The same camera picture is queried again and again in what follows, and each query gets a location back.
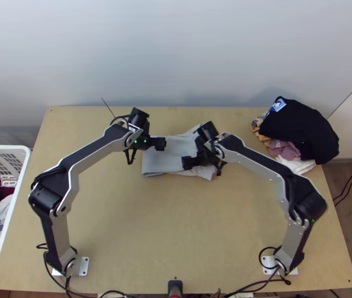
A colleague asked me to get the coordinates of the white laundry basket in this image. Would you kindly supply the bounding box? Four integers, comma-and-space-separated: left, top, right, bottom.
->
0, 145, 31, 291

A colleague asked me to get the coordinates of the grey t-shirt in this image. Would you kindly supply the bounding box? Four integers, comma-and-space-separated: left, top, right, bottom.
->
141, 124, 218, 181

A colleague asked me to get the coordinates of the pile of folded clothes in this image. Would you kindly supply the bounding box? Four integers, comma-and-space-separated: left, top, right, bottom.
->
250, 96, 340, 176

